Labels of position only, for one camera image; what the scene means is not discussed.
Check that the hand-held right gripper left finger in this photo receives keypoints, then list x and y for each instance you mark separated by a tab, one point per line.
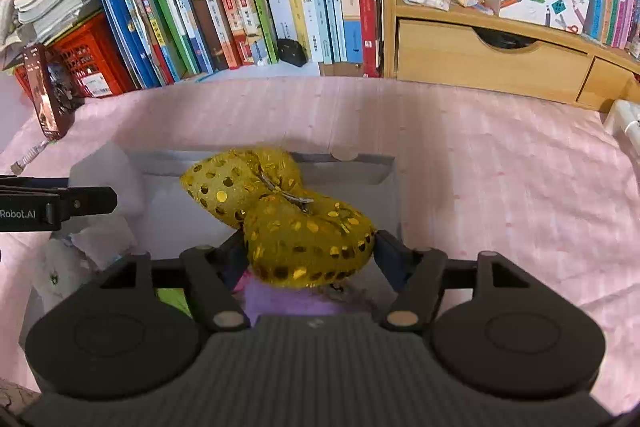
210	277

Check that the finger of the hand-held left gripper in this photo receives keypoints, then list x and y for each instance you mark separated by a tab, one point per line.
35	182
90	202

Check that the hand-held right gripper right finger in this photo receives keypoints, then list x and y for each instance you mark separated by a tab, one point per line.
395	257

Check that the white cardboard box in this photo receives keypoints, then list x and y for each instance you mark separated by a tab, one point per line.
350	202

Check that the purple plush toy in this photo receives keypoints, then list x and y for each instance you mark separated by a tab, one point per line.
300	302

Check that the gold sequined bow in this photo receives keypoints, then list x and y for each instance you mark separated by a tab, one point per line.
295	232

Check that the smartphone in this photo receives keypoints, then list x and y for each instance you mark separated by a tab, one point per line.
50	92

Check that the pink tablecloth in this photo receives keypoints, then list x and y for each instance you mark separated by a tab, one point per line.
500	207

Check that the red plastic crate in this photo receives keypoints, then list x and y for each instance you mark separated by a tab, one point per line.
95	57

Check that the wooden desk organizer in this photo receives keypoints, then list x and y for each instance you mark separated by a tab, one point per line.
475	52

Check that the small black object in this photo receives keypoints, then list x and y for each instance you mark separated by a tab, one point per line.
292	52

